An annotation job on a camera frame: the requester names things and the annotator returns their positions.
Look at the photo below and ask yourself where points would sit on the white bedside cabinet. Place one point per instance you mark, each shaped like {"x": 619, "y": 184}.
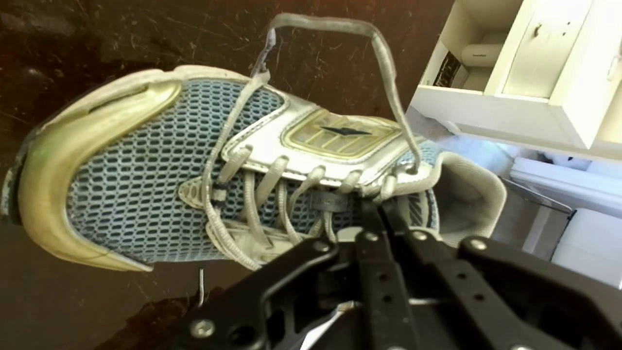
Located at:
{"x": 551, "y": 79}

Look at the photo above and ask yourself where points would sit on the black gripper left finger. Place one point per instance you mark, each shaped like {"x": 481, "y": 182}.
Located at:
{"x": 273, "y": 289}

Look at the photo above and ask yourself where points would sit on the blue grey mesh sneaker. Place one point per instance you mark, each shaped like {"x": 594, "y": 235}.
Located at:
{"x": 143, "y": 176}

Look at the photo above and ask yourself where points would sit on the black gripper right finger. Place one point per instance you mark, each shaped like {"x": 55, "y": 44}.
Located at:
{"x": 498, "y": 285}

